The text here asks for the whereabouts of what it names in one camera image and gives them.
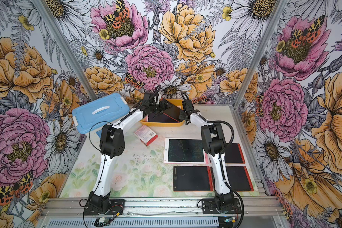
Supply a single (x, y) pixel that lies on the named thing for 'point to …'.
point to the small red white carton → (146, 135)
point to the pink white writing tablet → (184, 150)
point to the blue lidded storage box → (90, 118)
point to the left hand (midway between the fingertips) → (169, 110)
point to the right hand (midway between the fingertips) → (182, 117)
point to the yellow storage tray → (179, 103)
